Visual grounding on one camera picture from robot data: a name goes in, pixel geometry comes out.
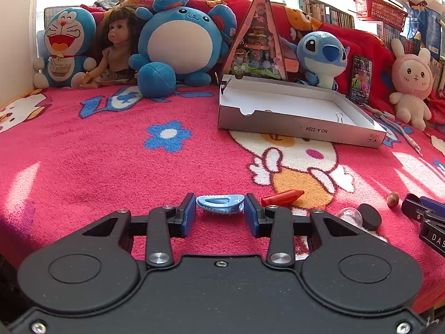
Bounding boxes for light blue hair clip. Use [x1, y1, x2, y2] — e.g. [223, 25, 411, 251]
[196, 195, 245, 215]

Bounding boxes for binder clip on box edge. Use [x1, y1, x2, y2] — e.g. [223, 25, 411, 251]
[215, 73, 234, 95]

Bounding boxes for black round disc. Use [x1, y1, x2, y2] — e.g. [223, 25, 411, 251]
[357, 203, 382, 231]

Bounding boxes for white cardboard box tray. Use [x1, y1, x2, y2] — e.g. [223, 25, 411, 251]
[218, 77, 386, 149]

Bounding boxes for row of books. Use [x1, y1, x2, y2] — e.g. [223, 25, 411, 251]
[299, 0, 355, 29]

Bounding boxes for blue Stitch plush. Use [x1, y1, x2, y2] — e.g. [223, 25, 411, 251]
[296, 31, 350, 90]

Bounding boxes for Doraemon plush toy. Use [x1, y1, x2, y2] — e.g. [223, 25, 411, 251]
[33, 8, 97, 89]

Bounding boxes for pink bunny plush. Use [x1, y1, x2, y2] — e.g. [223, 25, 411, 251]
[389, 38, 433, 131]

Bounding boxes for clear plastic dome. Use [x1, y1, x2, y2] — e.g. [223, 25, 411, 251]
[337, 207, 364, 228]

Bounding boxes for brown haired baby doll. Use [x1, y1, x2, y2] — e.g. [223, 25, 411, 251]
[80, 4, 141, 89]

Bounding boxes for smartphone with lit screen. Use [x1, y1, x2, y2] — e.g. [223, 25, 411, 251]
[348, 55, 373, 105]

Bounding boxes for red plastic basket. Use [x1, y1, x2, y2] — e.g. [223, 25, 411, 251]
[354, 0, 407, 32]

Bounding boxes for black binder clip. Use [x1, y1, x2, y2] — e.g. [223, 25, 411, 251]
[336, 112, 344, 123]

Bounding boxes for blue cardboard package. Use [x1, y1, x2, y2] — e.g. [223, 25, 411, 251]
[404, 0, 442, 60]

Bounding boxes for blue round mouse plush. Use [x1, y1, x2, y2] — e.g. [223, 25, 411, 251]
[128, 0, 237, 99]

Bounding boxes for pink triangular diorama house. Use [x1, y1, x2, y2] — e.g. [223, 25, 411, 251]
[220, 0, 300, 81]

